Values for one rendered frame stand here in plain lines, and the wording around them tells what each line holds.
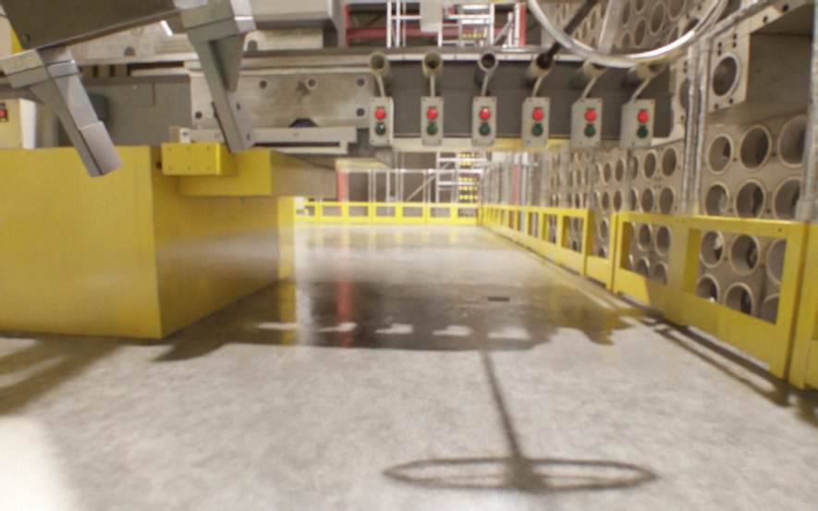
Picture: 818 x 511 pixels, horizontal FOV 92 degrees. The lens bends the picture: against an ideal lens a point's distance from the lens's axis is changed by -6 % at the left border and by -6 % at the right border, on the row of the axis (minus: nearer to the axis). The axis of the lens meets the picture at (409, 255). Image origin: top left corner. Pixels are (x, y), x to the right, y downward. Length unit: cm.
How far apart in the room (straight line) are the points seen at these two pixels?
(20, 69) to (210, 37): 16
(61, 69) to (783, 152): 272
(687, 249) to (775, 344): 48
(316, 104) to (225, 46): 130
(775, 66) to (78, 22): 239
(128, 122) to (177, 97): 24
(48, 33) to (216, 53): 12
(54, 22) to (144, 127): 158
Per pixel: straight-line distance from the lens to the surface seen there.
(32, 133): 214
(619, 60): 86
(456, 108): 154
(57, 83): 43
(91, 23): 38
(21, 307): 181
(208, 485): 76
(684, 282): 174
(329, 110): 162
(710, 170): 317
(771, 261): 275
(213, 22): 34
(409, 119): 154
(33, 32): 41
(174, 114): 191
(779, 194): 273
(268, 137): 159
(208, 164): 134
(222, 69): 35
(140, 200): 146
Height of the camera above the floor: 42
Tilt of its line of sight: 7 degrees down
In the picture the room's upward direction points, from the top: 1 degrees clockwise
